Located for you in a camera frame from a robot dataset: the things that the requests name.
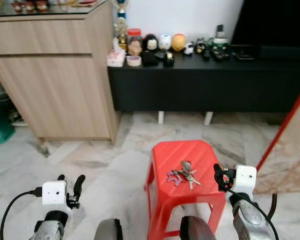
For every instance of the small white black figurine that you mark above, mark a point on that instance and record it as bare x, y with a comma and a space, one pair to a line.
189, 49

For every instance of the red toy figurine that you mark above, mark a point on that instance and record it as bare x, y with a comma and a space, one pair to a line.
42, 5
29, 6
17, 6

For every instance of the jar with red lid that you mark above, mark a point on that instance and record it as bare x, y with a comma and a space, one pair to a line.
134, 45

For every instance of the white round figurine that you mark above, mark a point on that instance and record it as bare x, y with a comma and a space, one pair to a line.
164, 42

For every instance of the black-haired doll figurine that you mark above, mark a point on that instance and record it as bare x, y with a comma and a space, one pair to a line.
150, 43

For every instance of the black flat box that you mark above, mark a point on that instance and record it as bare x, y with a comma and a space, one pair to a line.
245, 52

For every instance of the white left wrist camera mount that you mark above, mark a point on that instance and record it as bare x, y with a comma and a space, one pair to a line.
54, 193

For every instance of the green white bottle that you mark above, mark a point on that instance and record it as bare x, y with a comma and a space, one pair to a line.
220, 40

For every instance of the green bag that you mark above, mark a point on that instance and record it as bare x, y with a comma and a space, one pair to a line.
0, 125

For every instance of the black low console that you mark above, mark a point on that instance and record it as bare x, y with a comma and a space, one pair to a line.
205, 82

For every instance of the red plastic stool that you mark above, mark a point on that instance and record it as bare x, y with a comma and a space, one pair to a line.
180, 200

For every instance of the light wooden cabinet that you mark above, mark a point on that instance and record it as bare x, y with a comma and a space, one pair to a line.
50, 75

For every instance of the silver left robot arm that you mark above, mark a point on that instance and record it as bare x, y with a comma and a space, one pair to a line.
47, 231

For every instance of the yellow round figurine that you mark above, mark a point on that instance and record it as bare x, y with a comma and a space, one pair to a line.
178, 42

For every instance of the black pouch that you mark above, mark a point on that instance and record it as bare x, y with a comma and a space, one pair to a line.
150, 58

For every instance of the gold trophy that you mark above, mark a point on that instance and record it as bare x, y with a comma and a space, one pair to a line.
121, 27

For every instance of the black television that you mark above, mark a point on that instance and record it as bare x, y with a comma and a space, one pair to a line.
275, 22

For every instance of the black table leg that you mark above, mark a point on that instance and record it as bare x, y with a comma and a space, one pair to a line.
273, 205

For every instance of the grey right robot leg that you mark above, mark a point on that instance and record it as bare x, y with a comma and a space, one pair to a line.
196, 230

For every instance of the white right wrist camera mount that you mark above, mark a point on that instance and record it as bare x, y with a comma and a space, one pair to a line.
245, 180

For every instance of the metal key bunch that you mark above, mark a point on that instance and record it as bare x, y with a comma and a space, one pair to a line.
185, 175

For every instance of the small black gadget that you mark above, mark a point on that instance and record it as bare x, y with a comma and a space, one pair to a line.
168, 60

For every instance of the marble table with red edge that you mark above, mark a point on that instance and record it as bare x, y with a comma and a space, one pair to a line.
290, 155

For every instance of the pink tissue box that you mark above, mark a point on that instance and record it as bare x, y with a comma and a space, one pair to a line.
116, 57

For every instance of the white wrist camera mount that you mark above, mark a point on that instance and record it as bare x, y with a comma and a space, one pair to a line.
54, 193
245, 180

